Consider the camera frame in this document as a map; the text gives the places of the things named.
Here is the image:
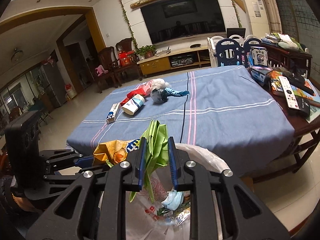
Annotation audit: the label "dark wooden armchair left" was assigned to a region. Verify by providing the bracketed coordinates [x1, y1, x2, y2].
[95, 47, 121, 93]

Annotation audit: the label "yellow wooden tv cabinet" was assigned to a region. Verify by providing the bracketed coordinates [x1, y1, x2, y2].
[138, 46, 211, 76]

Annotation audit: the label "green paper wrapper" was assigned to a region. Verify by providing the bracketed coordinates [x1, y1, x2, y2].
[140, 120, 169, 203]

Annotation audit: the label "navy baby fence panel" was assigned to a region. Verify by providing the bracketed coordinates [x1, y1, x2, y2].
[215, 37, 261, 67]

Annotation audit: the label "dark blue cloth bundle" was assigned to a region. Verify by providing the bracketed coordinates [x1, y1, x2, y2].
[150, 87, 190, 103]

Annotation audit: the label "dark wooden side table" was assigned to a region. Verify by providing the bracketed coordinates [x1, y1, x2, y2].
[246, 32, 320, 183]

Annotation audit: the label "blue striped tablecloth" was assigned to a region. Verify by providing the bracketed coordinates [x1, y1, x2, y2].
[66, 66, 295, 176]

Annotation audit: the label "white tissue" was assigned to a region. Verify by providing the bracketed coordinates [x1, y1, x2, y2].
[151, 79, 171, 90]

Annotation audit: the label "blue face mask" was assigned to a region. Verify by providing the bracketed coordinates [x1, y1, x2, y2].
[161, 190, 184, 211]

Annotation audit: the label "red gift box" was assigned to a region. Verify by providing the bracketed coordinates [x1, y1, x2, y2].
[118, 50, 137, 67]

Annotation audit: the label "white blue paper cup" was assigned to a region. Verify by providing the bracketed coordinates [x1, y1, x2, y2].
[121, 94, 145, 115]

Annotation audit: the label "white baby fence panel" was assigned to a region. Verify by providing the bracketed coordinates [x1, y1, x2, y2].
[207, 36, 243, 67]

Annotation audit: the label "white standing air conditioner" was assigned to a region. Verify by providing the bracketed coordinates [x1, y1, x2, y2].
[244, 0, 270, 38]

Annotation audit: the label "beige curtain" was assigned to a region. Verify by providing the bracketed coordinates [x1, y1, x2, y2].
[263, 0, 283, 34]

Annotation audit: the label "dark wooden armchair right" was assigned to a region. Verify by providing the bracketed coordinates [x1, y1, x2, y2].
[115, 37, 143, 85]

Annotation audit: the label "dark wooden armchair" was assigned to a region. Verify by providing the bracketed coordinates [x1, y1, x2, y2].
[95, 47, 121, 93]
[115, 37, 143, 85]

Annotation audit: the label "green potted plant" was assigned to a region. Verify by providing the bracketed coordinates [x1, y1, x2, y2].
[136, 45, 156, 59]

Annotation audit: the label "white plastic bin liner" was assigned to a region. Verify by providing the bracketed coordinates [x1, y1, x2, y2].
[98, 143, 231, 240]

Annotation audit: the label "black laptop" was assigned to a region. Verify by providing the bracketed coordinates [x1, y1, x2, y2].
[226, 28, 246, 38]

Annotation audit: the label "white blue toothpaste box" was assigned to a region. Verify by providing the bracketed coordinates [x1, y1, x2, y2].
[106, 103, 121, 124]

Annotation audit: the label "gold foil wrapper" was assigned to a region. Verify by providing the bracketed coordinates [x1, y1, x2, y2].
[93, 138, 140, 167]

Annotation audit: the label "pink white plastic bag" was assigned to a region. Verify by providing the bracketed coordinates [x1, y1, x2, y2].
[137, 80, 152, 96]

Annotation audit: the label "pink cloth on chair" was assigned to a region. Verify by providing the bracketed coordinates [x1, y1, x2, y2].
[95, 65, 108, 76]

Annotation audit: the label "white remote control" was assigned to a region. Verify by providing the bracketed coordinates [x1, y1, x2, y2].
[279, 76, 299, 110]

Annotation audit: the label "clear blue plastic bag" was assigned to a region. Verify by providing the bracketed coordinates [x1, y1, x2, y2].
[157, 206, 191, 226]

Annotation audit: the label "large black television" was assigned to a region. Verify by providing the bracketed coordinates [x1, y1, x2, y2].
[140, 0, 226, 44]

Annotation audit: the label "red snack wrapper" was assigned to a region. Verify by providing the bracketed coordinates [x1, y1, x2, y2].
[120, 88, 145, 106]

